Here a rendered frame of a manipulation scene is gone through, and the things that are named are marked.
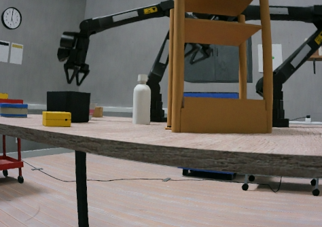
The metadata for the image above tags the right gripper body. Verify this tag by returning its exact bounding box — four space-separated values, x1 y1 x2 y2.
64 48 89 70

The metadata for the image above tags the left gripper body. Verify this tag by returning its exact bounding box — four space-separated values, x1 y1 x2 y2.
200 43 213 55

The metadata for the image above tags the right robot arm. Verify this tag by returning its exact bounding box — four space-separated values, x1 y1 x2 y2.
57 0 175 122

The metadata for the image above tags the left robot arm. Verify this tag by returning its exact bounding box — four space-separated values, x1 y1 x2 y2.
188 4 322 124

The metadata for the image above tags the white bottle with grey cap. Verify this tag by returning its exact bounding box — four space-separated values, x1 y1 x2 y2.
132 74 151 124

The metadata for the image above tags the tan wooden shelving unit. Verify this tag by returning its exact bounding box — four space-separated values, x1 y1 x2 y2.
164 0 273 133

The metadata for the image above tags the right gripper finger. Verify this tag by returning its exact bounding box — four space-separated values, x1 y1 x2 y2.
75 69 90 86
64 64 79 83

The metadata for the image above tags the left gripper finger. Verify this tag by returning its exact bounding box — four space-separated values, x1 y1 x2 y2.
184 43 200 58
190 44 210 64

